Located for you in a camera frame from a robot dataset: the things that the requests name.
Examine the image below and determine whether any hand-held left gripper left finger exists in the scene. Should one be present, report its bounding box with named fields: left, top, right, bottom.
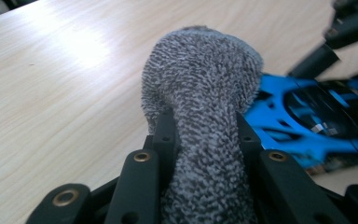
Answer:
left=144, top=108, right=180, bottom=188

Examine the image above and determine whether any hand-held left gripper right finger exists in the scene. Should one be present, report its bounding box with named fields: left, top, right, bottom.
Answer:
left=236, top=112, right=264, bottom=188

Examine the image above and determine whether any blue toy car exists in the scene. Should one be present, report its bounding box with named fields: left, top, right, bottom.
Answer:
left=243, top=70, right=358, bottom=172

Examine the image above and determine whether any grey terry cloth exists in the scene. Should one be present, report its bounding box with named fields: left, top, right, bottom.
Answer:
left=141, top=25, right=265, bottom=224

